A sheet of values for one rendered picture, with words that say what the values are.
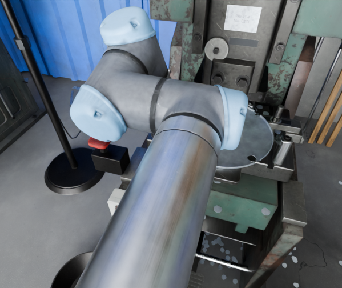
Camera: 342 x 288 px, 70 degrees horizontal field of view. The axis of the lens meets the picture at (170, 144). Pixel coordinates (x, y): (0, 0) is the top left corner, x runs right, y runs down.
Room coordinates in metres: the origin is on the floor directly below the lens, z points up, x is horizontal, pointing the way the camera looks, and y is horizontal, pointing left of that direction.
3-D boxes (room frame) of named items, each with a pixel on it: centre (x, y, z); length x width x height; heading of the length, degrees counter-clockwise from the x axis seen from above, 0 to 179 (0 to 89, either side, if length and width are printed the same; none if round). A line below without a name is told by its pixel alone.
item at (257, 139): (0.53, -0.14, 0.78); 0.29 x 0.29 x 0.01
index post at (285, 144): (0.48, -0.31, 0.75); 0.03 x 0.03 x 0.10; 74
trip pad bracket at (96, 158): (0.52, 0.19, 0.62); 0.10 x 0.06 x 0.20; 74
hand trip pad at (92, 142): (0.52, 0.20, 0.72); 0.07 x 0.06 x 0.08; 164
